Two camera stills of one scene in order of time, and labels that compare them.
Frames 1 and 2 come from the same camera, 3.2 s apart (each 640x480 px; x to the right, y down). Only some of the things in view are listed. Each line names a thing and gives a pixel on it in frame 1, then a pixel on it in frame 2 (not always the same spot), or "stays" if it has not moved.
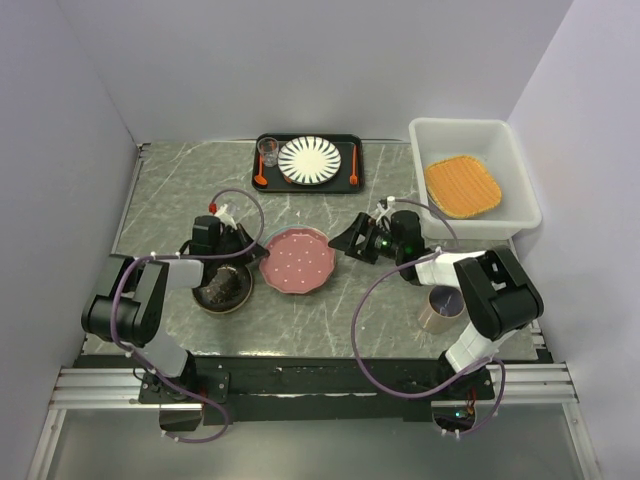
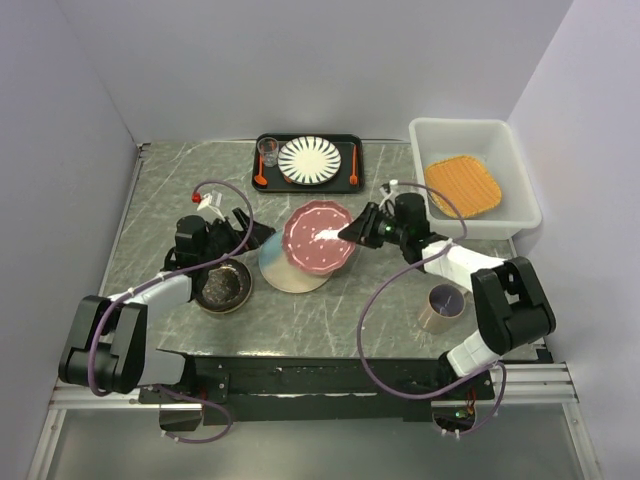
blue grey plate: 267,241 -> 280,273
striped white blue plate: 309,160 stays
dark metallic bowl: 228,290 stays
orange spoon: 261,179 stays
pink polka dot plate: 299,261 -> 311,240
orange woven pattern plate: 461,186 stays
